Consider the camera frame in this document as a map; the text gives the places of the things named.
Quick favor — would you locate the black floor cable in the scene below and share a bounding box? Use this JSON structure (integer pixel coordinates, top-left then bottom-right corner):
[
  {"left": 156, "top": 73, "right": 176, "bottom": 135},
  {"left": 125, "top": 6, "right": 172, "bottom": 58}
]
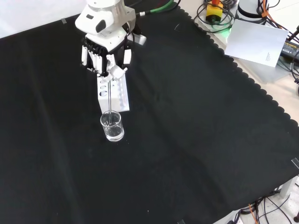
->
[{"left": 263, "top": 197, "right": 294, "bottom": 224}]

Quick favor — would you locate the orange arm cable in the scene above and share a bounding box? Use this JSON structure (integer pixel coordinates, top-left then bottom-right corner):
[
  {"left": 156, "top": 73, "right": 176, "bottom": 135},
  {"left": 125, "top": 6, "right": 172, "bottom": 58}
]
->
[{"left": 256, "top": 0, "right": 282, "bottom": 29}]

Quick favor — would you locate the black bench cloth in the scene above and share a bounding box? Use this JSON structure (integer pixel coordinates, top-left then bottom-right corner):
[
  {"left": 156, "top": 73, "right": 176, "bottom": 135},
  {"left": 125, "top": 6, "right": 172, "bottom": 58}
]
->
[{"left": 0, "top": 4, "right": 299, "bottom": 224}]

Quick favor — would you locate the black power adapter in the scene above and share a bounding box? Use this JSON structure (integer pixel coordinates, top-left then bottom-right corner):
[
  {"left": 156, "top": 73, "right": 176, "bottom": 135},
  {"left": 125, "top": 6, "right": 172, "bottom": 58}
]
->
[{"left": 279, "top": 38, "right": 299, "bottom": 59}]

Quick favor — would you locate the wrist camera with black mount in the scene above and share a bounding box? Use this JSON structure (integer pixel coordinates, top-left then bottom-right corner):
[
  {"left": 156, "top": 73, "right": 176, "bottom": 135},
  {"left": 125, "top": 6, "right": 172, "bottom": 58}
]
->
[{"left": 127, "top": 22, "right": 147, "bottom": 46}]

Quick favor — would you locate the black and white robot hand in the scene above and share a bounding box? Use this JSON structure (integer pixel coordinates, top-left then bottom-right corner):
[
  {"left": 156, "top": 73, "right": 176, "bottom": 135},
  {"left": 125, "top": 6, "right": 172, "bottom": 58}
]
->
[{"left": 74, "top": 5, "right": 135, "bottom": 82}]

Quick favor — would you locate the green cable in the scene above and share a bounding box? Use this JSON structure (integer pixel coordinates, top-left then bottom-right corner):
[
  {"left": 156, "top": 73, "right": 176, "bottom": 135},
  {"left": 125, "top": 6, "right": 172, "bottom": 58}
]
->
[{"left": 136, "top": 0, "right": 181, "bottom": 16}]

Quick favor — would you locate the black looped cable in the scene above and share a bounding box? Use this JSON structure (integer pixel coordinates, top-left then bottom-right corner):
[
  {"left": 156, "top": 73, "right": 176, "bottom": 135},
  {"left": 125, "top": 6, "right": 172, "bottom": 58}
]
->
[{"left": 196, "top": 0, "right": 235, "bottom": 33}]

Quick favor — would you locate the white bench leg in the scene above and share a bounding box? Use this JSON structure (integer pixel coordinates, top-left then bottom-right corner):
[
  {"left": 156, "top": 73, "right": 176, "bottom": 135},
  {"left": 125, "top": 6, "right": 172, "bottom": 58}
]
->
[{"left": 279, "top": 179, "right": 294, "bottom": 199}]

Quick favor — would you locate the white test tube rack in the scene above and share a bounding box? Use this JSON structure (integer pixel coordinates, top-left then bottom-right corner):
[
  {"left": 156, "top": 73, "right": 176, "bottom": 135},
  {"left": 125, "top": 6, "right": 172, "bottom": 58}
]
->
[{"left": 96, "top": 73, "right": 130, "bottom": 115}]

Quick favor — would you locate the clear glass rod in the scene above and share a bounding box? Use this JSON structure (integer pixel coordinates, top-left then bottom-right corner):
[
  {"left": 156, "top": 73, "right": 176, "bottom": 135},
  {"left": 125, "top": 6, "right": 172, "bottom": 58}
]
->
[{"left": 107, "top": 79, "right": 113, "bottom": 124}]

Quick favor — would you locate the yellow stop button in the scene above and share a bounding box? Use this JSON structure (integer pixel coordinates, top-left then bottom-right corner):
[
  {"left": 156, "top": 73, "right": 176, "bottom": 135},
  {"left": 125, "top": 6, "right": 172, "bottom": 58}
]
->
[{"left": 206, "top": 0, "right": 223, "bottom": 24}]

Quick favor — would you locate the pale white board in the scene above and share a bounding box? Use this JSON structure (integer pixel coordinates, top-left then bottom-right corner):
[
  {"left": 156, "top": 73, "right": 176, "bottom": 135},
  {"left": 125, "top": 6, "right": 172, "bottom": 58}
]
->
[{"left": 224, "top": 19, "right": 290, "bottom": 68}]

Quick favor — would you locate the clear glass beaker with water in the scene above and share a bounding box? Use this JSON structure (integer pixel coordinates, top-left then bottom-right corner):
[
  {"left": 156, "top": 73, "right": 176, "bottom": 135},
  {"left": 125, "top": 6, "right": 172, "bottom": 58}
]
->
[{"left": 100, "top": 111, "right": 125, "bottom": 142}]

